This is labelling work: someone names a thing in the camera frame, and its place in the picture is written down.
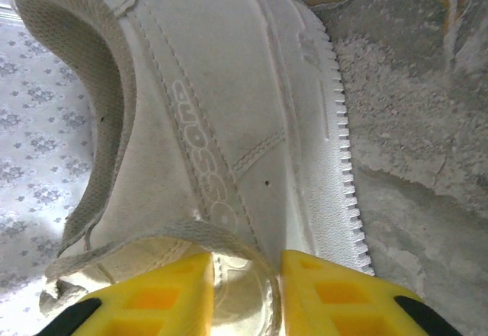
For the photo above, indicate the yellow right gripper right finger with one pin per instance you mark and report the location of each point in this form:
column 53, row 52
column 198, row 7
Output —
column 343, row 305

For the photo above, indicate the white leather sneaker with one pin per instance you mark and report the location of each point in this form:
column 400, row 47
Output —
column 228, row 103

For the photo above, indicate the white shoelace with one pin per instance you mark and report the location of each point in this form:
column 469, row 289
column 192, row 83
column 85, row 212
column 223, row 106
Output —
column 183, row 231

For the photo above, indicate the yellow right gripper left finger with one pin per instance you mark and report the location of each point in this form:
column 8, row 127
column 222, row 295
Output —
column 171, row 305

